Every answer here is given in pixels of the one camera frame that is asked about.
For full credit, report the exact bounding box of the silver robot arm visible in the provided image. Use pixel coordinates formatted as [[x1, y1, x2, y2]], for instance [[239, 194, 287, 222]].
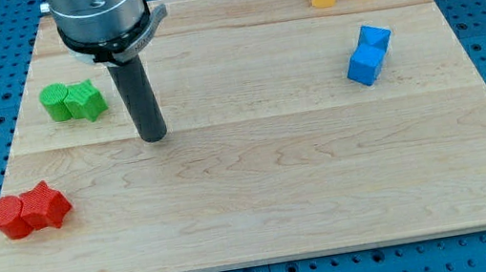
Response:
[[46, 0, 168, 67]]

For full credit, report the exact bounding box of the light wooden board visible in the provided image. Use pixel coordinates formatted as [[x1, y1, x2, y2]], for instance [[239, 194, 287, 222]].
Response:
[[0, 0, 486, 272]]

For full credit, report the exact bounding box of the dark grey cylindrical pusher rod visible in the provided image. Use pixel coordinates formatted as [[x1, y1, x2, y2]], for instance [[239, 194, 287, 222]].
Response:
[[109, 55, 167, 143]]

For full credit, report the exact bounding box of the blue cube block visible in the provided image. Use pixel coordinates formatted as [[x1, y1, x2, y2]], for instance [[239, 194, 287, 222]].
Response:
[[347, 44, 386, 86]]

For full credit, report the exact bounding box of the blue triangular block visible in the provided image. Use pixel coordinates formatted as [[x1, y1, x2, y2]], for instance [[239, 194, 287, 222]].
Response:
[[357, 25, 391, 52]]

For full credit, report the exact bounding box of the green star block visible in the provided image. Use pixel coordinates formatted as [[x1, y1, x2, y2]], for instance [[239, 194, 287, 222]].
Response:
[[64, 80, 109, 122]]

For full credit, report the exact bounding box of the green cylinder block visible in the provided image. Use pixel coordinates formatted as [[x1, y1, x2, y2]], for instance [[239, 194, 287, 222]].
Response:
[[38, 83, 73, 122]]

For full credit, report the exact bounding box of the red star block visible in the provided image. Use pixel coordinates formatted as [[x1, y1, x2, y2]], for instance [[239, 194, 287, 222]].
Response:
[[19, 180, 73, 230]]

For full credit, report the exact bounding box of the red cylinder block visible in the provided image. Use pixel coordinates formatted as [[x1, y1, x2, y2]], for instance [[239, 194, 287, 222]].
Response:
[[0, 196, 33, 240]]

